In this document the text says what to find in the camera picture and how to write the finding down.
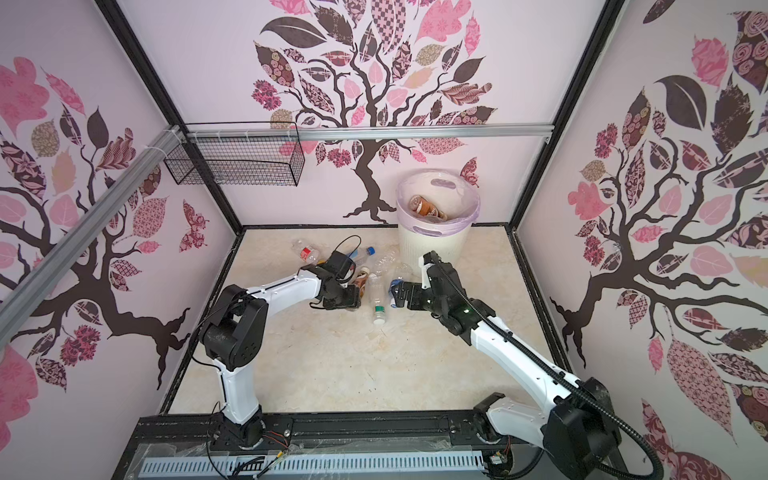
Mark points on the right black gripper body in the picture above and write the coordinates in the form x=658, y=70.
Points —
x=410, y=294

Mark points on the blue-label clear water bottle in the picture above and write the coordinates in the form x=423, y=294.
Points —
x=398, y=293

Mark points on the green-label clear white-cap bottle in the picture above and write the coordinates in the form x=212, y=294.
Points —
x=377, y=299

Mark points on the left aluminium rail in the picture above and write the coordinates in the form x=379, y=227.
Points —
x=25, y=298

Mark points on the back aluminium rail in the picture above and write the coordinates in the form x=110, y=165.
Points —
x=376, y=133

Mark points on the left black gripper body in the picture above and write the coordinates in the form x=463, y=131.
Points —
x=343, y=298

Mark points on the blue-cap clear bottle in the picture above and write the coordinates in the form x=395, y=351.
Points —
x=362, y=254

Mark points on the white slotted cable duct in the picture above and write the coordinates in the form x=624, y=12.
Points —
x=312, y=464

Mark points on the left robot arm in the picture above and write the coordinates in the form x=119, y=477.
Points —
x=233, y=334

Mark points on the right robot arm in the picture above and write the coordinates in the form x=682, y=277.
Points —
x=571, y=420

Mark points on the white bin with purple liner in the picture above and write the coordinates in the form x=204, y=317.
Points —
x=453, y=195

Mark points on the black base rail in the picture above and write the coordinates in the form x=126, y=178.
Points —
x=198, y=435

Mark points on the black wire basket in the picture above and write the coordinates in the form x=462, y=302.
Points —
x=257, y=153

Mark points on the aluminium rail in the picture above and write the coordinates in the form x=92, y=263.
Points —
x=376, y=133
x=25, y=298

